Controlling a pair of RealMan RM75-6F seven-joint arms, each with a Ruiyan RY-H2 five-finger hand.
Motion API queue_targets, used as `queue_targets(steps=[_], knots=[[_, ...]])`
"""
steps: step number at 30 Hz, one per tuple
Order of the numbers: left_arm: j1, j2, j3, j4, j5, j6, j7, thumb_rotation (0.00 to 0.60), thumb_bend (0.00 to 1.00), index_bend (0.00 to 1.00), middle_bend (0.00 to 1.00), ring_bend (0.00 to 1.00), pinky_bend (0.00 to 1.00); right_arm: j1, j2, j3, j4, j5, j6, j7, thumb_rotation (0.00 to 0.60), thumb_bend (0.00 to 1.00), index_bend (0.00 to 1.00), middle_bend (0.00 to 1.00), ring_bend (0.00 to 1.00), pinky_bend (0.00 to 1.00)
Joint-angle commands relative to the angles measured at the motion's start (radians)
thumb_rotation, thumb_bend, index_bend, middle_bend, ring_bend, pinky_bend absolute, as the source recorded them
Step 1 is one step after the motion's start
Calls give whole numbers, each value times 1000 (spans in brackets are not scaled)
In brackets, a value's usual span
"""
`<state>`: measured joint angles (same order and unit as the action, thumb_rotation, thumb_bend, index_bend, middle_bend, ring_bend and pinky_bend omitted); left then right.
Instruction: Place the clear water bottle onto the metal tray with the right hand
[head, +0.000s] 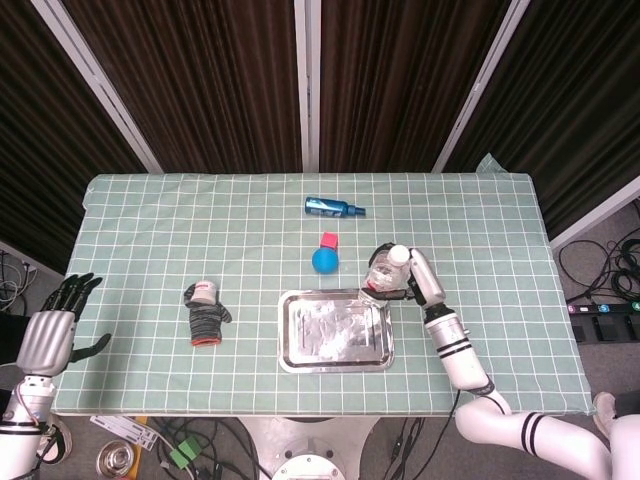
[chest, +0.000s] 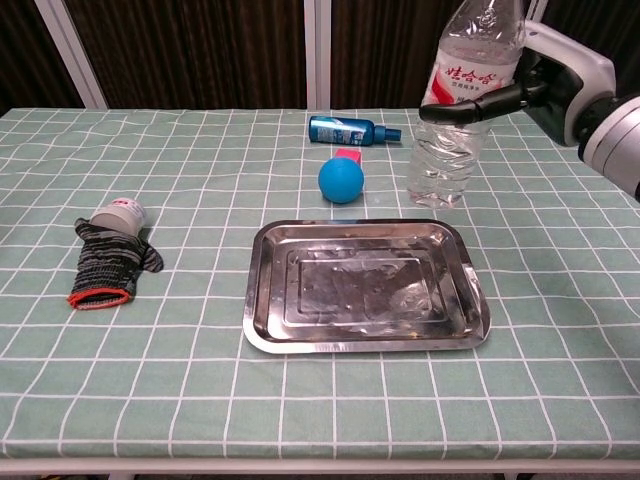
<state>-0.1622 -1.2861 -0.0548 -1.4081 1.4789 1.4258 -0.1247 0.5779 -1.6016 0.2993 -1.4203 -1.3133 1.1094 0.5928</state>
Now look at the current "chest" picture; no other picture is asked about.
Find grey striped knit glove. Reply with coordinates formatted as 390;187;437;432
67;217;165;311

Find transparent water bottle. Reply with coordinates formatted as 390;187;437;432
405;0;527;210

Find blue ball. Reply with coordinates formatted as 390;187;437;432
318;157;366;205

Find green checked tablecloth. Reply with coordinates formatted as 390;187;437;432
0;107;640;461

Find white frame post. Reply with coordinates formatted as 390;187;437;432
33;0;109;111
523;0;550;25
303;0;332;111

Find dark brown pleated curtain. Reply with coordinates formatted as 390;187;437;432
0;0;640;117

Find white pill jar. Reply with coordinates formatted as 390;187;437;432
91;197;148;235

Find blue spray bottle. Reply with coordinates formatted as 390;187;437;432
308;114;403;147

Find rectangular metal tray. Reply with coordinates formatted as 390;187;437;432
242;218;492;355

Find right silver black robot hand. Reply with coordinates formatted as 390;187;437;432
419;19;616;147

